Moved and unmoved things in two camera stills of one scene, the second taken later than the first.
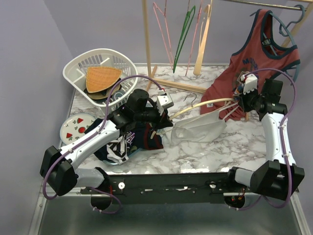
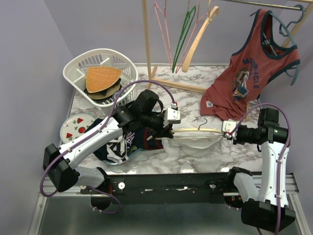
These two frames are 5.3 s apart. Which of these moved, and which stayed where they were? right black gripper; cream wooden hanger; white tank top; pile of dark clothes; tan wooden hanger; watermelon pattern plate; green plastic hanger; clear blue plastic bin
Moved: white tank top; right black gripper; tan wooden hanger; cream wooden hanger
Stayed: green plastic hanger; watermelon pattern plate; pile of dark clothes; clear blue plastic bin
